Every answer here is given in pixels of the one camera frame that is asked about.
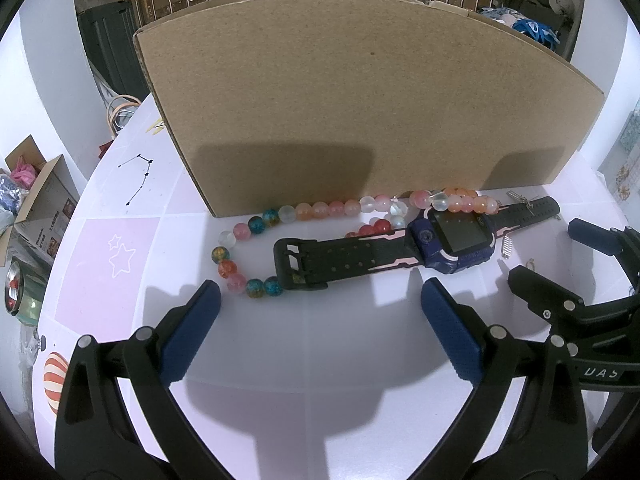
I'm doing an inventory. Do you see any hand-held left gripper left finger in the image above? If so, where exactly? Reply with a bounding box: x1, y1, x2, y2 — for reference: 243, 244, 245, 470
54, 280, 226, 480

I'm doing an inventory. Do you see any green round tin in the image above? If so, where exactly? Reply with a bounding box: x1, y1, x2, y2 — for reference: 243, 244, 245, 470
5, 257, 47, 326

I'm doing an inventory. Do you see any blue smartwatch black strap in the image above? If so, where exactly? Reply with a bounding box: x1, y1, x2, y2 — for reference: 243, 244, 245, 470
273, 196, 561, 292

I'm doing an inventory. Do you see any multicoloured bead necklace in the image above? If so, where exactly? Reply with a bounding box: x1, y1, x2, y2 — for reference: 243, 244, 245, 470
211, 192, 408, 298

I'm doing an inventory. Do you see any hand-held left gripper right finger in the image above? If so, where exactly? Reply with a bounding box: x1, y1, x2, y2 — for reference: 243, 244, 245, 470
415, 277, 596, 480

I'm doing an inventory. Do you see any blue plastic bag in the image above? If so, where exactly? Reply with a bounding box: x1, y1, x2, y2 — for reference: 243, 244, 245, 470
512, 17, 558, 53

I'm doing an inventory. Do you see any pink bead bracelet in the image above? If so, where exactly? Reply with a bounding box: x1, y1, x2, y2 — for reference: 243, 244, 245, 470
409, 187, 501, 214

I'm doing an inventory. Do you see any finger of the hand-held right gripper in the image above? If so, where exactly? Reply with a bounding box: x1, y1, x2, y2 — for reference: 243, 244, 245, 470
507, 265, 640, 346
568, 217, 640, 286

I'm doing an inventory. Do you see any large brown cardboard box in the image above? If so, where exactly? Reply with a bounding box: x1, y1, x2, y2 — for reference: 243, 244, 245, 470
132, 0, 605, 218

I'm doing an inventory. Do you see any pink crumpled cloth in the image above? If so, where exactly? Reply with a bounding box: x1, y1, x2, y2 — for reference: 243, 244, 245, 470
11, 156, 41, 188

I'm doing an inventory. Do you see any open printed cardboard box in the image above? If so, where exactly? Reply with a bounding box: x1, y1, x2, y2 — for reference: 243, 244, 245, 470
0, 135, 81, 271

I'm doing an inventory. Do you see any white floral board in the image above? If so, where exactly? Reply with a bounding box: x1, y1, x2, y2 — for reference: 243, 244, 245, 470
597, 150, 640, 226

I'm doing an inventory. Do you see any teal floral curtain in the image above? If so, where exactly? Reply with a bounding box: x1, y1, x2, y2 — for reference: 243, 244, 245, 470
619, 96, 640, 153

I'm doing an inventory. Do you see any dark grey cabinet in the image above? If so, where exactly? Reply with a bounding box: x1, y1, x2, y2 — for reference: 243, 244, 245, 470
75, 0, 151, 106

